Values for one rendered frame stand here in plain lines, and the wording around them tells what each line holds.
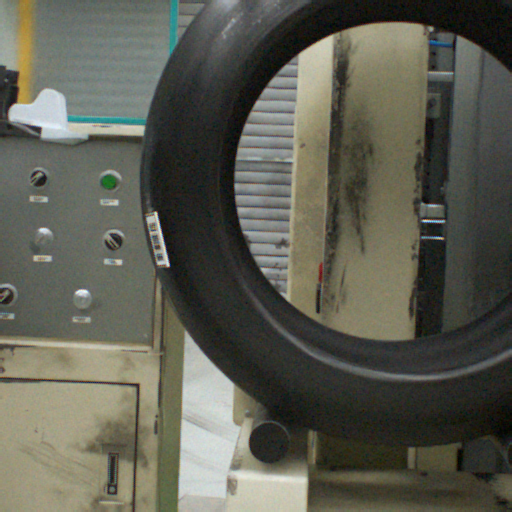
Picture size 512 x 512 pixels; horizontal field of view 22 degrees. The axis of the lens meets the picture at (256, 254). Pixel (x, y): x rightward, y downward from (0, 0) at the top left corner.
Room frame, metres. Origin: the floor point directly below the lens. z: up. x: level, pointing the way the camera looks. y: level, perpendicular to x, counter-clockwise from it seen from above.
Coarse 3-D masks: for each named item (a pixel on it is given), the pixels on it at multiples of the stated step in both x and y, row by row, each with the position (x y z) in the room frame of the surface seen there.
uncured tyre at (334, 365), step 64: (256, 0) 1.38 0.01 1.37; (320, 0) 1.37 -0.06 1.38; (384, 0) 1.65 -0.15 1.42; (448, 0) 1.65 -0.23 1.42; (192, 64) 1.39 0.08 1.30; (256, 64) 1.38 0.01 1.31; (192, 128) 1.38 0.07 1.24; (192, 192) 1.38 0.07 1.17; (192, 256) 1.38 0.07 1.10; (192, 320) 1.41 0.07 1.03; (256, 320) 1.37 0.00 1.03; (256, 384) 1.40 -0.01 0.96; (320, 384) 1.37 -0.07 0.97; (384, 384) 1.37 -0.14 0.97; (448, 384) 1.37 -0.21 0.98
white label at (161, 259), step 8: (152, 216) 1.39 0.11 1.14; (152, 224) 1.40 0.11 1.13; (152, 232) 1.40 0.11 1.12; (160, 232) 1.38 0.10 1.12; (152, 240) 1.41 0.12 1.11; (160, 240) 1.38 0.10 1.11; (160, 248) 1.39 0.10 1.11; (160, 256) 1.40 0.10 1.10; (160, 264) 1.40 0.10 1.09; (168, 264) 1.38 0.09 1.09
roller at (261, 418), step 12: (264, 408) 1.48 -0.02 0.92; (264, 420) 1.40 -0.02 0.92; (276, 420) 1.41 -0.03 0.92; (288, 420) 1.46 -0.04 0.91; (252, 432) 1.39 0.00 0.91; (264, 432) 1.38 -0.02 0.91; (276, 432) 1.38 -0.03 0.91; (288, 432) 1.41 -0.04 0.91; (252, 444) 1.38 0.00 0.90; (264, 444) 1.38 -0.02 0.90; (276, 444) 1.38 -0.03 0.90; (288, 444) 1.39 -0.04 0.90; (264, 456) 1.38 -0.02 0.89; (276, 456) 1.38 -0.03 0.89
